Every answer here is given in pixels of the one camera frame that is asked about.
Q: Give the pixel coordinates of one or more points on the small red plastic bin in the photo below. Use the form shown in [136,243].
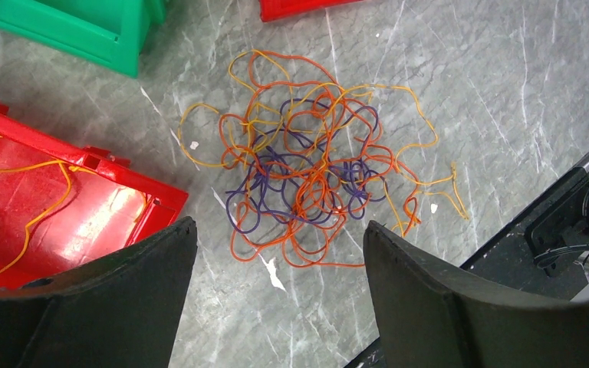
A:
[62,206]

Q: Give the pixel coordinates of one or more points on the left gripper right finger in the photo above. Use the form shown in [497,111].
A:
[430,313]

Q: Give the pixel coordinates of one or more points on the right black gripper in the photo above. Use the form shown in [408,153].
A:
[537,249]

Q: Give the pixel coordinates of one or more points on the green plastic bin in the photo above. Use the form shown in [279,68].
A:
[109,33]

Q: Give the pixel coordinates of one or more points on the large red plastic bin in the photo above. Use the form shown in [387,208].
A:
[272,10]

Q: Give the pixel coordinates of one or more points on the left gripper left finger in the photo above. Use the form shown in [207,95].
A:
[120,310]

